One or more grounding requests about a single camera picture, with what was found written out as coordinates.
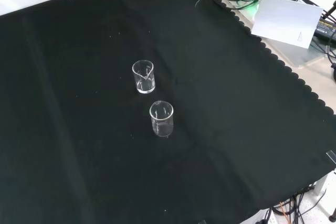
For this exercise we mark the white power strip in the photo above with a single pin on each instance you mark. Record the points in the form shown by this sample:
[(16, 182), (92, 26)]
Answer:
[(267, 217)]

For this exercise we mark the translucent gray plate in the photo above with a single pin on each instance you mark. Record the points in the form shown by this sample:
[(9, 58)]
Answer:
[(291, 54)]

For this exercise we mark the aluminium table leg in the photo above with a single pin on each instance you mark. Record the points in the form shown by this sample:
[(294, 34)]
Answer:
[(320, 184)]

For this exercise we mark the black power adapter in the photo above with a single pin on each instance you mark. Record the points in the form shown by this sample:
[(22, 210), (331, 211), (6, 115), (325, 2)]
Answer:
[(325, 28)]

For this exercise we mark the black table cloth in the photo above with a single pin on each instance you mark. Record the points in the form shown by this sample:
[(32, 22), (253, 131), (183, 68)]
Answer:
[(78, 119)]

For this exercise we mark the clear glass beaker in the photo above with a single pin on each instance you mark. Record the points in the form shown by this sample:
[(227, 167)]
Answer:
[(162, 129), (144, 89)]

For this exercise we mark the pale paper board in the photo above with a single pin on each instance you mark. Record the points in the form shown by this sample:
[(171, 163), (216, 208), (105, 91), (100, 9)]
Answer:
[(286, 20)]

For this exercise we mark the gray tape strip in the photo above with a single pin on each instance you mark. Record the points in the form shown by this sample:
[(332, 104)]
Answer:
[(331, 156), (202, 221)]

